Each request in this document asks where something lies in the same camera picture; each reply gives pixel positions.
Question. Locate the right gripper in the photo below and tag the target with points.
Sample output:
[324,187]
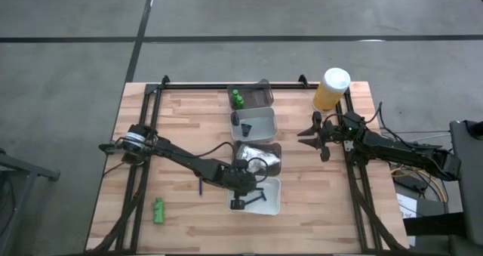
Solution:
[332,133]

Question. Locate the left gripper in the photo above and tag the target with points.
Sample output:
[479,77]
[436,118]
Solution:
[241,180]

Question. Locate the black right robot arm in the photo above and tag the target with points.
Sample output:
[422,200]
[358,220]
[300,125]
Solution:
[396,150]

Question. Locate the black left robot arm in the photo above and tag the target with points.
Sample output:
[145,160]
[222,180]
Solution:
[181,158]

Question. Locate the white plastic bin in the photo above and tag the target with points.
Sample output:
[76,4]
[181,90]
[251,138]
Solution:
[269,207]

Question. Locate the dark brown translucent bin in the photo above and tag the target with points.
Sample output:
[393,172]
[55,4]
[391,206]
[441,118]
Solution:
[274,168]

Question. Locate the yellow canister white lid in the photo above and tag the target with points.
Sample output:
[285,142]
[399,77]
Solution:
[332,93]

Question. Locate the light grey plastic bin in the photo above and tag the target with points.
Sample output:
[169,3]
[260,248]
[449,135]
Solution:
[264,127]

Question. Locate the grey translucent bin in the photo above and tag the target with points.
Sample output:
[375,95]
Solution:
[256,97]

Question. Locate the black power brick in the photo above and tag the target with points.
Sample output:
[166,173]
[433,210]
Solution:
[413,182]

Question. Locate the white paper sheet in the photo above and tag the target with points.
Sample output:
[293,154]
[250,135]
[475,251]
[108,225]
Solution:
[407,207]

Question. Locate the grey metal cart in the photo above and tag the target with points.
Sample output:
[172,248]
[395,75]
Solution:
[468,180]

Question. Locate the grey metal stand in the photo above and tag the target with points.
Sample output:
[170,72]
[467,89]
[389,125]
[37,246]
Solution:
[26,170]

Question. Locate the silver metal bracket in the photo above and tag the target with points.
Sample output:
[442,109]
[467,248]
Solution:
[347,146]

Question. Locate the black aluminium table frame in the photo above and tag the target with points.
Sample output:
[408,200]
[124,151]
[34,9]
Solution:
[181,86]

